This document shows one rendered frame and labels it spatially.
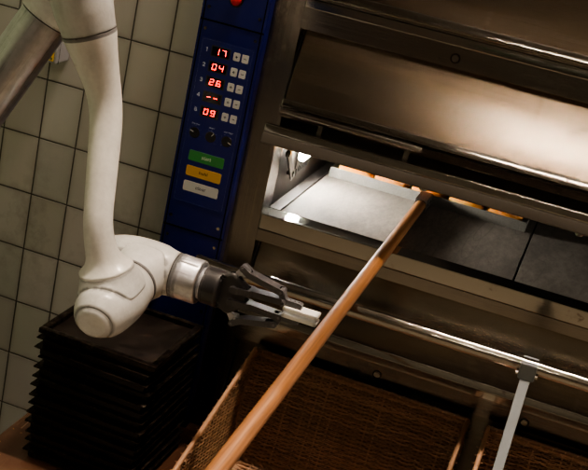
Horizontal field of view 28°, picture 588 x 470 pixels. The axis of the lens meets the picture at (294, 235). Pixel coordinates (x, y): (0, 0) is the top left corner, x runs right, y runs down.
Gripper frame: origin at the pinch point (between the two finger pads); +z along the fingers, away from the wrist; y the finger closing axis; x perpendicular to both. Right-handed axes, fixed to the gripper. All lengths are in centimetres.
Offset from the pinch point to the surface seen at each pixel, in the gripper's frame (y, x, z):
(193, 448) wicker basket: 45, -15, -20
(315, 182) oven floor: 1, -92, -23
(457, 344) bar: 2.7, -15.9, 29.2
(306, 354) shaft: -1.3, 19.2, 6.5
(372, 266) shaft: -1.7, -33.0, 6.3
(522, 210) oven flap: -21, -39, 33
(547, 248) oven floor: 1, -92, 40
